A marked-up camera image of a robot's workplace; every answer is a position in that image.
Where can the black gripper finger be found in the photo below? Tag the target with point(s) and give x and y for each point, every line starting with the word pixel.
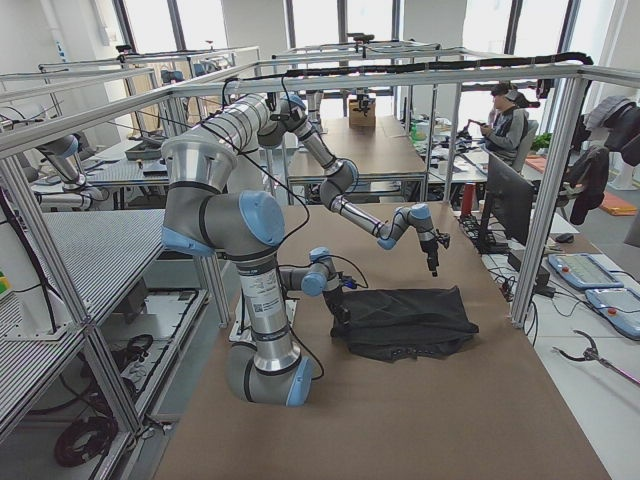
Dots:
pixel 434 271

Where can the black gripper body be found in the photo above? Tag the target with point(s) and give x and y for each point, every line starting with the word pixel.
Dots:
pixel 333 300
pixel 428 248

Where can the black t-shirt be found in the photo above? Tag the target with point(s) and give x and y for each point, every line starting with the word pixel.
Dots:
pixel 389 325

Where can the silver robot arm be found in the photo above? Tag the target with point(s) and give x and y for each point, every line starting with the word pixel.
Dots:
pixel 270 367
pixel 340 175

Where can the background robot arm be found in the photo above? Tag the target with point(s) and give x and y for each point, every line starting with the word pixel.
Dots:
pixel 76 193

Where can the black computer monitor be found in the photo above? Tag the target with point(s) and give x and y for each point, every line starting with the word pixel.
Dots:
pixel 509 198

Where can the seated person in grey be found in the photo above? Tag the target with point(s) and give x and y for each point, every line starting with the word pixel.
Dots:
pixel 508 125

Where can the cardboard box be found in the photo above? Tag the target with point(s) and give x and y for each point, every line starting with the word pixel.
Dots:
pixel 362 112

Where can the blue teach pendant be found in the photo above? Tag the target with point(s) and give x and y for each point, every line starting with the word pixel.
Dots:
pixel 582 271

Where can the striped aluminium frame table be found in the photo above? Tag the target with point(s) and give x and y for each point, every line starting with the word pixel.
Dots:
pixel 105 253

